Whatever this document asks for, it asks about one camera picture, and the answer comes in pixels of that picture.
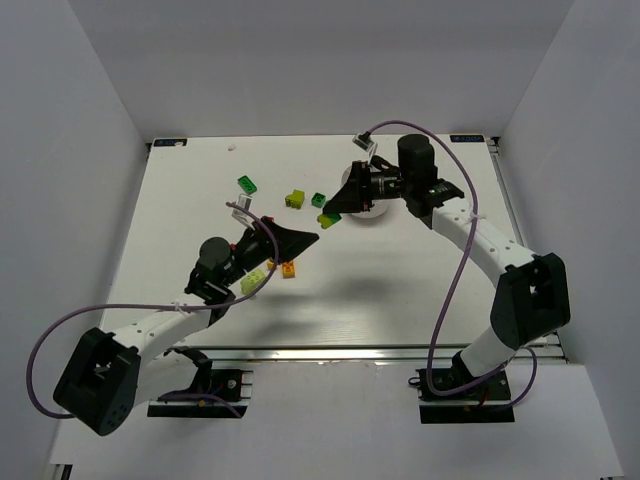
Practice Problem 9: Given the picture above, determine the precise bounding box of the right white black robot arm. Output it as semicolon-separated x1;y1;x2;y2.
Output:
323;132;570;397

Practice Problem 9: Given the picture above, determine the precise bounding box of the orange yellow lego brick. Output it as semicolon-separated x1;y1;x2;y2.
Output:
280;261;296;279

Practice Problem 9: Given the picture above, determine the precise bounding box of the pale green lego brick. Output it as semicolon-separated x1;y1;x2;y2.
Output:
240;269;266;295

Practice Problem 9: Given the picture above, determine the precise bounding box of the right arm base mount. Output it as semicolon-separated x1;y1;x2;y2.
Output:
408;369;515;425

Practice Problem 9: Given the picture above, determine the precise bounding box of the flat green lego plate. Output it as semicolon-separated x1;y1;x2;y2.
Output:
237;175;258;195

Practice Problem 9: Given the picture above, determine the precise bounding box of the small dark green lego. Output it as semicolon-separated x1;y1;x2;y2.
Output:
311;192;326;208

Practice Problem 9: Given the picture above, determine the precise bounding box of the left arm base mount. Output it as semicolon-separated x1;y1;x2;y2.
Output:
147;369;254;419

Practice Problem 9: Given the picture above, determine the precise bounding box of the lime and green lego piece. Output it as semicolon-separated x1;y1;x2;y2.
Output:
316;214;342;230

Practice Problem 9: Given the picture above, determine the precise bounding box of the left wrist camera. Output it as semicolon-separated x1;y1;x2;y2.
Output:
231;194;252;225

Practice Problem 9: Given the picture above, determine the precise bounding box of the right blue table label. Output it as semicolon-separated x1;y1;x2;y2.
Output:
449;134;485;143

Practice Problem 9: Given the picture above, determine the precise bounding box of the aluminium front rail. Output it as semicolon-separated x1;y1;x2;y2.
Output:
92;344;569;364

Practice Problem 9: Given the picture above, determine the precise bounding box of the left blue table label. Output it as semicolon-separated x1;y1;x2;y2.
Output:
152;138;188;148

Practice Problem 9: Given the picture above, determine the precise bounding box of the blue table label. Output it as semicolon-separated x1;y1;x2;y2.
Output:
152;138;188;148
449;134;485;143

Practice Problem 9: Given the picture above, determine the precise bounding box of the white round divided container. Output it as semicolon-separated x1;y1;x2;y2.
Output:
341;167;389;221

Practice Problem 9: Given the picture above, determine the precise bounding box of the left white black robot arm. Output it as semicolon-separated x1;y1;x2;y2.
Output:
53;217;319;436

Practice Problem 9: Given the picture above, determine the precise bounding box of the lime green lego brick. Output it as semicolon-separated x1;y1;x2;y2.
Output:
285;189;305;210

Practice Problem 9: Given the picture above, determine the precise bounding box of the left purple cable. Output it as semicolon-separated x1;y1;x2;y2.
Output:
31;201;278;419

